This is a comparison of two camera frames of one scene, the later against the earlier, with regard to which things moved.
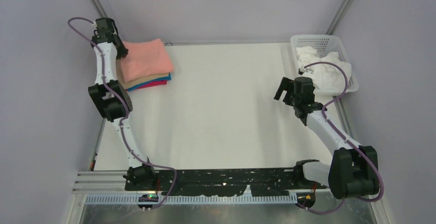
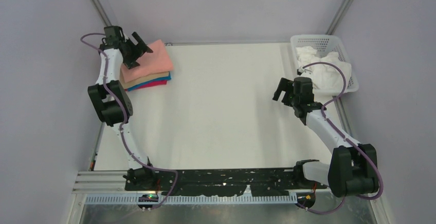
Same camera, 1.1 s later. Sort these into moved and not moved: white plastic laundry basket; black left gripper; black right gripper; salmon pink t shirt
Moved: black left gripper
Not moved: salmon pink t shirt; white plastic laundry basket; black right gripper
